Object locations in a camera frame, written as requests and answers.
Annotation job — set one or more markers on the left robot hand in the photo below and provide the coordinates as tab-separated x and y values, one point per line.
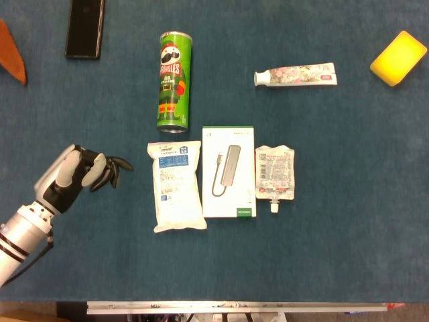
72	177

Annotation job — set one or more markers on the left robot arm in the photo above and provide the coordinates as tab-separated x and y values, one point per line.
20	238

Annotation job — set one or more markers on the white soft pack bag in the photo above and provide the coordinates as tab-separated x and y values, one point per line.
176	188

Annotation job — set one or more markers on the brown leather pouch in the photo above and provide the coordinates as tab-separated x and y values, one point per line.
11	57

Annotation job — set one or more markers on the green Pringles can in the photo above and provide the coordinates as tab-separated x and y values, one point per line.
173	84

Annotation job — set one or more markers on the black rectangular case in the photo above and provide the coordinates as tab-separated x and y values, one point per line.
85	28

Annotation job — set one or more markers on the white USB hub box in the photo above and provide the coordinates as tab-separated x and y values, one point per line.
229	171

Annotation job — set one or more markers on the white spout pouch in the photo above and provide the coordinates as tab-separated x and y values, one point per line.
275	174

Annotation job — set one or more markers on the floral toothpaste tube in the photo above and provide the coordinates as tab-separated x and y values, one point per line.
296	74

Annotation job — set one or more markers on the blue table cloth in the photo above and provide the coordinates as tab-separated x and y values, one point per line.
335	201

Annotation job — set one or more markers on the yellow sponge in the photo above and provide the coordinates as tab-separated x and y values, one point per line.
398	58

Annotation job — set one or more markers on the aluminium frame rail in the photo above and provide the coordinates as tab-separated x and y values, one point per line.
234	307

